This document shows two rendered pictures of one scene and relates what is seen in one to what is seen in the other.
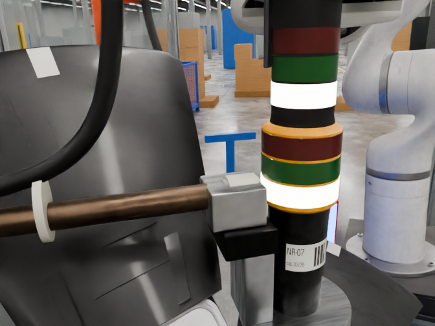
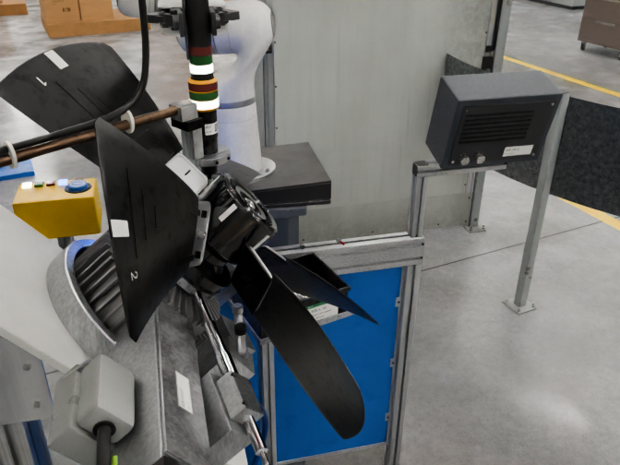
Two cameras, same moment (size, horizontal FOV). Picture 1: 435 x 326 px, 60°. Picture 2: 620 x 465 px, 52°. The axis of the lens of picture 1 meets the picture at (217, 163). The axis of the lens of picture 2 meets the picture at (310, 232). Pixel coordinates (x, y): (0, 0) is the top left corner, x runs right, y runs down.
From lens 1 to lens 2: 0.77 m
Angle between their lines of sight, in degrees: 34
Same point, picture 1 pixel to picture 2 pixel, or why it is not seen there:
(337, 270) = not seen: hidden behind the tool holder
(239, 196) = (189, 107)
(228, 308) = not seen: hidden behind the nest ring
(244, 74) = not seen: outside the picture
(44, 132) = (82, 96)
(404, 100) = (227, 43)
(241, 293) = (191, 147)
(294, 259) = (208, 130)
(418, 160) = (244, 89)
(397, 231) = (240, 149)
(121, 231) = (137, 133)
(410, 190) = (244, 114)
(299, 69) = (202, 61)
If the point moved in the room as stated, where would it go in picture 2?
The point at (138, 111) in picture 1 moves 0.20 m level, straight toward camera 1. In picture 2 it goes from (114, 80) to (197, 110)
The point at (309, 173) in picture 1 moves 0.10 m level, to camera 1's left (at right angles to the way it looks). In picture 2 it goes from (209, 96) to (145, 108)
